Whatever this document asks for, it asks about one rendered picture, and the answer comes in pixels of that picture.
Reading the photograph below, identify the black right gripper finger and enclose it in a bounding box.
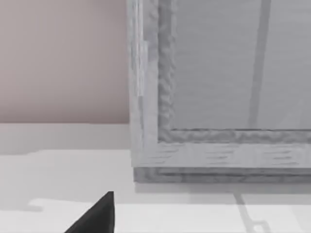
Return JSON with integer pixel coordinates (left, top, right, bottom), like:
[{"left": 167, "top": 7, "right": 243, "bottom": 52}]
[{"left": 63, "top": 191, "right": 115, "bottom": 233}]

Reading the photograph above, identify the grey wooden cabinet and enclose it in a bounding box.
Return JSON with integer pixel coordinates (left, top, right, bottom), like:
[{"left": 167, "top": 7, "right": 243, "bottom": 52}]
[{"left": 126, "top": 0, "right": 311, "bottom": 184}]

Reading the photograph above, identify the grey cabinet door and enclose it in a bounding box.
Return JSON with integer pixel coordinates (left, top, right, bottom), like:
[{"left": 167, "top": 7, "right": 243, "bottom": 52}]
[{"left": 157, "top": 0, "right": 311, "bottom": 144}]

